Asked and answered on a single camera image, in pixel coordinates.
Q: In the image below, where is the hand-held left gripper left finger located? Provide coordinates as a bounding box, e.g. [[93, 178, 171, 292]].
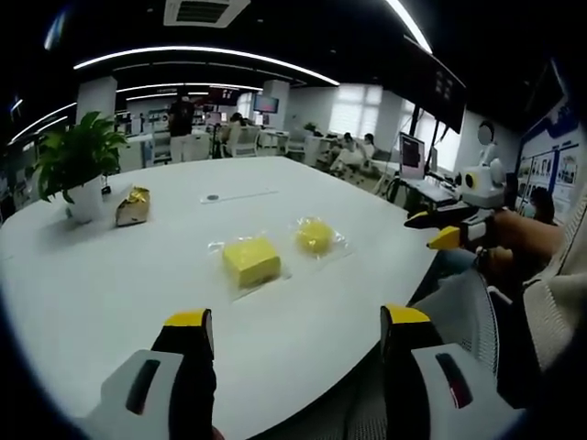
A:
[[72, 308, 217, 440]]

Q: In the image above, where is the green potted plant white pot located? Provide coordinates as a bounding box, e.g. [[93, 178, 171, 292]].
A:
[[32, 111, 129, 225]]

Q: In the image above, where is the ceiling air vent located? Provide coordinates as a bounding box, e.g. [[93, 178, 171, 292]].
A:
[[163, 0, 252, 28]]

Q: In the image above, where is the yellow round silicone block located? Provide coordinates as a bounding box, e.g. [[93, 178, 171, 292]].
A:
[[293, 216, 335, 259]]

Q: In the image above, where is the person's cream knit sleeve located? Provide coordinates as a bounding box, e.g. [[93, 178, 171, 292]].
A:
[[522, 182, 587, 372]]

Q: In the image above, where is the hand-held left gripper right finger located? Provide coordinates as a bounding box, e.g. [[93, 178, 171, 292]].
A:
[[379, 303, 528, 440]]

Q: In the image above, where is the red display screen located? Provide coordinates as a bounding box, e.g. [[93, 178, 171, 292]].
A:
[[253, 94, 280, 115]]

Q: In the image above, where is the gold foil packet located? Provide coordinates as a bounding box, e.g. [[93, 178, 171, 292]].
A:
[[115, 185, 152, 227]]

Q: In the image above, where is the open laptop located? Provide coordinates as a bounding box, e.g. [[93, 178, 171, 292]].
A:
[[397, 131, 455, 203]]

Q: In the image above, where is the large dark wall screen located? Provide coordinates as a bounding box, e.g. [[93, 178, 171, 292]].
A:
[[403, 36, 468, 135]]

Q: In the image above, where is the person's right hand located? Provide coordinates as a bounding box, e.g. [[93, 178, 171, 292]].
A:
[[476, 211, 565, 294]]

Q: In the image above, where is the white mesh office chair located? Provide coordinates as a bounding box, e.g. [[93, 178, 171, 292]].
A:
[[410, 268, 545, 412]]

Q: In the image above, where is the yellow rectangular silicone block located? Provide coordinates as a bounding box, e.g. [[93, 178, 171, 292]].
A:
[[222, 236, 282, 290]]

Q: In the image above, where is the blue wall poster board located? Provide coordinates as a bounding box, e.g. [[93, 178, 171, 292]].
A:
[[515, 98, 580, 216]]

